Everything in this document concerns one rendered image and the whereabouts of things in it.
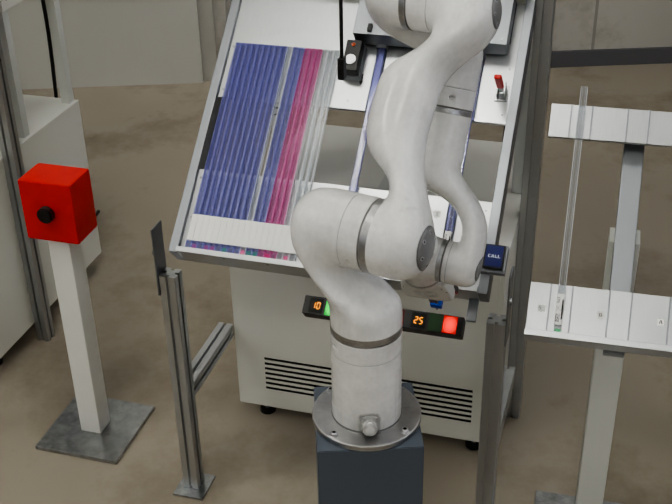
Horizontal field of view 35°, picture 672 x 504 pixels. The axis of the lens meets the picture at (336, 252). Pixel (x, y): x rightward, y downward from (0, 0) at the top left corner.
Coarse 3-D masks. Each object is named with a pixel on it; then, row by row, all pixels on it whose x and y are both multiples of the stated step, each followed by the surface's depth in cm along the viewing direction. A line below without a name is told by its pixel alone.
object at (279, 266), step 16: (192, 256) 232; (208, 256) 230; (224, 256) 228; (240, 256) 227; (256, 256) 226; (272, 272) 232; (288, 272) 229; (304, 272) 226; (400, 288) 223; (464, 288) 215
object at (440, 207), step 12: (360, 192) 228; (372, 192) 228; (384, 192) 227; (192, 204) 236; (432, 204) 224; (444, 204) 224; (444, 216) 223; (456, 216) 222; (444, 228) 222; (456, 228) 221; (456, 240) 221
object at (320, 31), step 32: (256, 0) 249; (288, 0) 247; (320, 0) 246; (352, 0) 244; (256, 32) 246; (288, 32) 245; (320, 32) 243; (352, 32) 241; (512, 32) 233; (384, 64) 237; (512, 64) 231; (352, 96) 236; (480, 96) 230
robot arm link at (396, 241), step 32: (416, 0) 166; (448, 0) 164; (480, 0) 163; (448, 32) 163; (480, 32) 164; (416, 64) 164; (448, 64) 166; (384, 96) 165; (416, 96) 164; (384, 128) 164; (416, 128) 164; (384, 160) 163; (416, 160) 164; (416, 192) 161; (384, 224) 160; (416, 224) 159; (384, 256) 160; (416, 256) 160
